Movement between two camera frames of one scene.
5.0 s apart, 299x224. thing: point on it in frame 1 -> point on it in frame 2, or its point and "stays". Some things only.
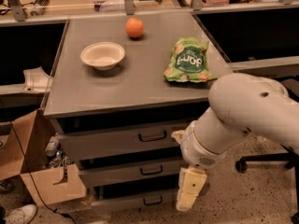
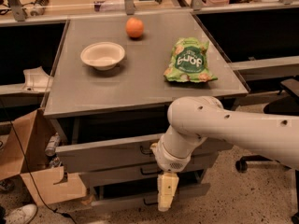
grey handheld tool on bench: [39, 5] stays
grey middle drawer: [98, 171] stays
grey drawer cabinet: [119, 89] stays
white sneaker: [23, 215] stays
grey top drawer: [90, 138] -> [123, 155]
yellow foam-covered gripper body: [196, 150] -> [166, 160]
